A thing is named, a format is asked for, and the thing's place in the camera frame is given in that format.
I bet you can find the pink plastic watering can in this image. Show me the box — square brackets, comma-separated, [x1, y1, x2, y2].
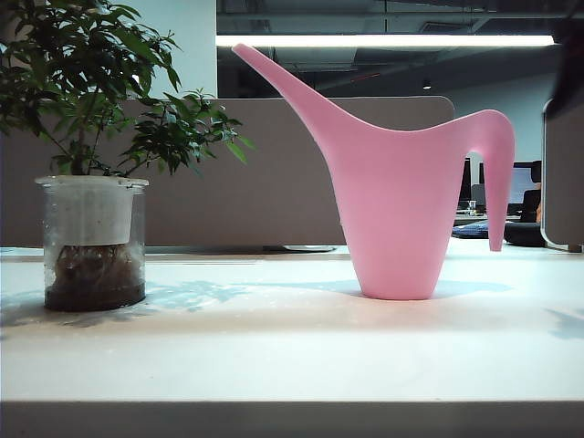
[231, 43, 516, 301]

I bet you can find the white inner plant pot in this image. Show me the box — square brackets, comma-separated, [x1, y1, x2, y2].
[44, 178, 139, 246]

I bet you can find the clear glass plant pot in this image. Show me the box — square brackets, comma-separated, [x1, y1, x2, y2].
[35, 175, 151, 313]

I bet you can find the green leafy plant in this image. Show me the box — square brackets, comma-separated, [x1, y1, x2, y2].
[0, 0, 256, 180]

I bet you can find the beige desk partition panel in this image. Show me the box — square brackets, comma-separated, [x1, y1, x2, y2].
[0, 94, 456, 250]

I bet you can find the blue fabric item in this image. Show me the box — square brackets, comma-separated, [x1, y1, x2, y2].
[452, 223, 494, 240]

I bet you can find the long ceiling light strip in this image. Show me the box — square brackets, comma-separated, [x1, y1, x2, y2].
[214, 33, 558, 48]

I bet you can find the dark round cushion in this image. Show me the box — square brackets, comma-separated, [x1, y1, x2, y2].
[503, 221, 548, 248]

